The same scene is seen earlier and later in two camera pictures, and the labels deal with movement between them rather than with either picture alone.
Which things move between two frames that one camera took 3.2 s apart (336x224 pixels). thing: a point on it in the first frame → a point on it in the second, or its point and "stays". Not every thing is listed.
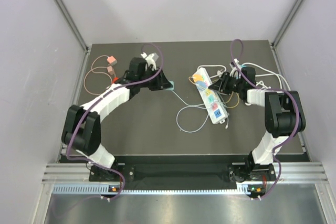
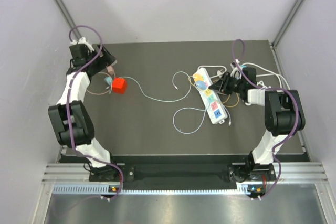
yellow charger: x=198 y=77 stays
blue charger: x=202 y=84 stays
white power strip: x=211 y=99 stays
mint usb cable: x=189 y=106 → x=189 y=91
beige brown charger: x=111 y=70 stays
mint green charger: x=172 y=83 → x=108 y=80
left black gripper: x=161 y=83 → x=105 y=61
